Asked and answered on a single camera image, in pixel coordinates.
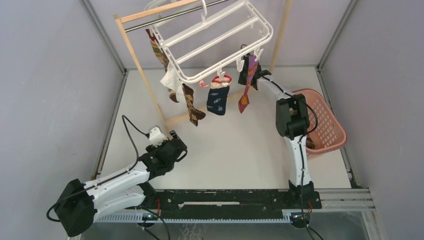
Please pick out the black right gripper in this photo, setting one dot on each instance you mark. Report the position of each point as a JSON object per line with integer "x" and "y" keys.
{"x": 241, "y": 81}

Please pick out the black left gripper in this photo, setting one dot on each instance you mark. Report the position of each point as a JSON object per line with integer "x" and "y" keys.
{"x": 151, "y": 149}

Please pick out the purple orange striped sock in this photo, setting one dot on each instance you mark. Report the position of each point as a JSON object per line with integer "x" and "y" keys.
{"x": 244, "y": 100}

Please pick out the white plastic clip hanger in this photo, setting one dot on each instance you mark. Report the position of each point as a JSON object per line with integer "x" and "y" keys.
{"x": 219, "y": 51}

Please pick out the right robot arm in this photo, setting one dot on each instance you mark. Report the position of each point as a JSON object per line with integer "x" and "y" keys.
{"x": 292, "y": 123}

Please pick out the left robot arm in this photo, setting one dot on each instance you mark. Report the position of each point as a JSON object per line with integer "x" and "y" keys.
{"x": 83, "y": 203}

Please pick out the navy blue sock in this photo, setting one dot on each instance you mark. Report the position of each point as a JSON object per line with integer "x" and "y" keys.
{"x": 218, "y": 94}

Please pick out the brown argyle sock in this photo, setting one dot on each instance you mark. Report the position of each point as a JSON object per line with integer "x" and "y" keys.
{"x": 195, "y": 115}

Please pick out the white cloth sock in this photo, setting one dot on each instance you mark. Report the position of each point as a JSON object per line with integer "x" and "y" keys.
{"x": 171, "y": 81}

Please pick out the metal rack rod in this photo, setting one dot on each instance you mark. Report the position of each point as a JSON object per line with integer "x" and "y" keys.
{"x": 172, "y": 16}

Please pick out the brown striped sock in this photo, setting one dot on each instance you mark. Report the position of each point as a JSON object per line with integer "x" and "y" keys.
{"x": 163, "y": 59}

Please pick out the pink laundry basket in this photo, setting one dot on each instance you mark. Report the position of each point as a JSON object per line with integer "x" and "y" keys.
{"x": 328, "y": 134}

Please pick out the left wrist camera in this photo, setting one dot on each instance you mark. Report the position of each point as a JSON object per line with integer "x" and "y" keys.
{"x": 156, "y": 136}

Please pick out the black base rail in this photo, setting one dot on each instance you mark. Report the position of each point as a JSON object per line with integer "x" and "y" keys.
{"x": 228, "y": 204}

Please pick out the wooden drying rack frame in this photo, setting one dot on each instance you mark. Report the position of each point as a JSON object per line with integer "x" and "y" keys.
{"x": 156, "y": 7}

